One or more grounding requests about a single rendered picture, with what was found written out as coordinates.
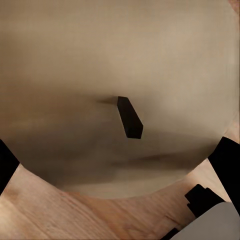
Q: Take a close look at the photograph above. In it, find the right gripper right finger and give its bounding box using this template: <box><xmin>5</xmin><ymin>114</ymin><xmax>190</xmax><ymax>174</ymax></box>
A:
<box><xmin>208</xmin><ymin>136</ymin><xmax>240</xmax><ymax>216</ymax></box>

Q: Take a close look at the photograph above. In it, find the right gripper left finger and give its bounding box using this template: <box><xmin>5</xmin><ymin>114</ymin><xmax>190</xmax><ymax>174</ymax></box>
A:
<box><xmin>0</xmin><ymin>139</ymin><xmax>20</xmax><ymax>196</ymax></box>

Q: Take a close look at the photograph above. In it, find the pillar candle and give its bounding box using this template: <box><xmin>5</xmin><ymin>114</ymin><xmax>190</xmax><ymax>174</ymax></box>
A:
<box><xmin>0</xmin><ymin>0</ymin><xmax>240</xmax><ymax>200</ymax></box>

